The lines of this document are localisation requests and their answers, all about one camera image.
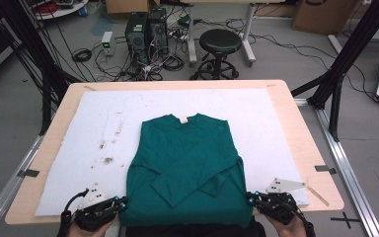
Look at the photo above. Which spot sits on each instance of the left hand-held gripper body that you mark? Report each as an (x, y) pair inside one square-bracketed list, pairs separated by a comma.
[(93, 197)]

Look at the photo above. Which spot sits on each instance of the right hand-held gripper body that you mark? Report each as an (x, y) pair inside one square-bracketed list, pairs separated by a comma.
[(281, 186)]

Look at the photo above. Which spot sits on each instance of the green long-sleeve shirt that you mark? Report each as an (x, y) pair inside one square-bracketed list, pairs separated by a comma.
[(187, 171)]

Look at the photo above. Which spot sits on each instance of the person's left hand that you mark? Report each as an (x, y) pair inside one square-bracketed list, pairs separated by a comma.
[(92, 234)]

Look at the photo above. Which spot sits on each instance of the person's right hand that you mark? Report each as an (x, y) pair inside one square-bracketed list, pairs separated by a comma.
[(289, 230)]

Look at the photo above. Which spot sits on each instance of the long beige tape strip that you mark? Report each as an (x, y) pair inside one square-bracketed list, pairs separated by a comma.
[(317, 196)]

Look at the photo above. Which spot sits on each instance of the black tape piece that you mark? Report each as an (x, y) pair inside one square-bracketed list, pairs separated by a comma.
[(325, 169), (28, 173)]

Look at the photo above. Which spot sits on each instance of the person's dark lap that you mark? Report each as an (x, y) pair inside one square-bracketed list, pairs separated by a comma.
[(190, 232)]

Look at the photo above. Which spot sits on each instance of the black tape cross mark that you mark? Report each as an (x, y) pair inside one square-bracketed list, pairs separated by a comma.
[(345, 219)]

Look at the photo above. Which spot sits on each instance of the white foam mat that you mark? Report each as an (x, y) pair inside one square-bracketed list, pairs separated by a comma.
[(89, 125)]

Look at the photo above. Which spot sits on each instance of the white power supply box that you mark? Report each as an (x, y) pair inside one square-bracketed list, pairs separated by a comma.
[(107, 41)]

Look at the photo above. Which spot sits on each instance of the black round stool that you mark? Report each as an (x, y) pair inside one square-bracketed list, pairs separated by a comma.
[(220, 41)]

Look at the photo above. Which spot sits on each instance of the black computer tower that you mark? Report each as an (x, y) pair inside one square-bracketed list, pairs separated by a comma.
[(158, 29), (136, 36)]

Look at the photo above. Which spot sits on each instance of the large cardboard box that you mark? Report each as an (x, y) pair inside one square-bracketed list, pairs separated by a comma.
[(322, 16)]

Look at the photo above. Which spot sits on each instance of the round white table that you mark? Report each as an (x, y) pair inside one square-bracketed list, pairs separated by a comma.
[(62, 11)]

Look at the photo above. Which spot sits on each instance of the small cardboard box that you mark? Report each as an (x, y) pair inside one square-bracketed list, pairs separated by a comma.
[(128, 6)]

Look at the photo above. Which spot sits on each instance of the aluminium floor rail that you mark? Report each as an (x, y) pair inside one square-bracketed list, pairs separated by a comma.
[(345, 164), (0, 200)]

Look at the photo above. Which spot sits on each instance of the black metal frame post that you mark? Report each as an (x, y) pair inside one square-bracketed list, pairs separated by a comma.
[(46, 72), (352, 49)]

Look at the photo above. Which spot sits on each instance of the white desk frame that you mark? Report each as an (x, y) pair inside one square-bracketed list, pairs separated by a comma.
[(192, 39)]

